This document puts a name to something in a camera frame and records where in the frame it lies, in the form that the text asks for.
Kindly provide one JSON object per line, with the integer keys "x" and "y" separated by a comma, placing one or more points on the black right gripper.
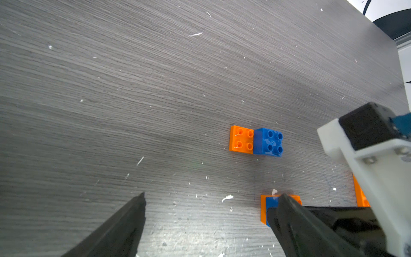
{"x": 385, "y": 178}

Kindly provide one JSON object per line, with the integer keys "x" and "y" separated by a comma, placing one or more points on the blue square lego brick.
{"x": 268, "y": 142}

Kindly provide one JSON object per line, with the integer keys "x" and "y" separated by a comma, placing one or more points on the small orange lego brick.
{"x": 241, "y": 140}

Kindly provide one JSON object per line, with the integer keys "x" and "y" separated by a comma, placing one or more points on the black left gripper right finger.
{"x": 317, "y": 231}

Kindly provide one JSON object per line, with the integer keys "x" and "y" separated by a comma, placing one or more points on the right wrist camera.
{"x": 364, "y": 127}

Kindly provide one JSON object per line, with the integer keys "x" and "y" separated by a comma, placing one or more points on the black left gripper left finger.
{"x": 119, "y": 236}

